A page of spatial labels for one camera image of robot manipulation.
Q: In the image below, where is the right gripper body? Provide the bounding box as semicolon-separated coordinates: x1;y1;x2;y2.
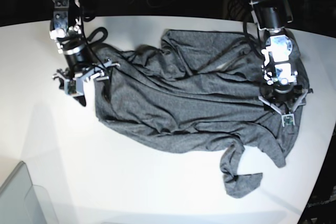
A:
52;58;121;91

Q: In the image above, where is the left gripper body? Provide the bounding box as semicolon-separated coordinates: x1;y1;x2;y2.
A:
258;85;313;119

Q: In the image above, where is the grey t-shirt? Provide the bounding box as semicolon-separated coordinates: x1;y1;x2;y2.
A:
95;30;300;198

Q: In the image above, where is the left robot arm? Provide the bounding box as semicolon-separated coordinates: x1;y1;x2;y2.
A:
243;0;309;126

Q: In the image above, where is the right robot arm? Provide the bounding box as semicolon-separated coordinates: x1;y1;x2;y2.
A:
49;0;119;106

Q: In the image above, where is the translucent grey tray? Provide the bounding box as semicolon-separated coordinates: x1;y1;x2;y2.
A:
1;161;59;223

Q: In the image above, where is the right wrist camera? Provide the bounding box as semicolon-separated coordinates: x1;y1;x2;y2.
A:
64;78;84;97

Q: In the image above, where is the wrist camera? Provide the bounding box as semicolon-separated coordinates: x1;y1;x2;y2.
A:
281;113;296;127
64;78;84;97

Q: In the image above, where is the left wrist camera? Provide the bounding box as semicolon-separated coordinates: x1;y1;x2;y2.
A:
281;113;296;127

